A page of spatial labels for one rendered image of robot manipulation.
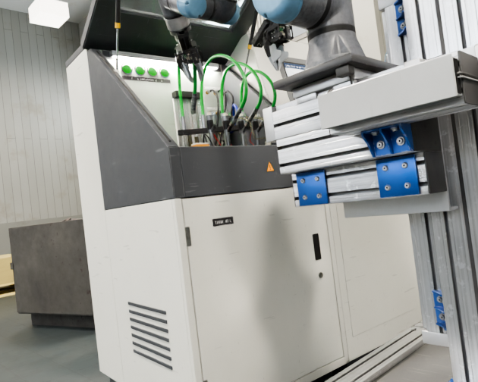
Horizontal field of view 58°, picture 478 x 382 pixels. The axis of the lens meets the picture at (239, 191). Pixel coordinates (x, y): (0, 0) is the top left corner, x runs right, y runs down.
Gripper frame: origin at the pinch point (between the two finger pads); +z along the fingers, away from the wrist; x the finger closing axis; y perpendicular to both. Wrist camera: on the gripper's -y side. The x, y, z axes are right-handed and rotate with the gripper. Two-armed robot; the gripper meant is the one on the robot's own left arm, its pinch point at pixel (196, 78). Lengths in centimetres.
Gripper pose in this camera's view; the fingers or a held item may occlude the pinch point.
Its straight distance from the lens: 163.2
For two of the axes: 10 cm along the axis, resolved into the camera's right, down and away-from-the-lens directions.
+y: 2.6, 6.3, -7.3
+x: 9.4, -3.4, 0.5
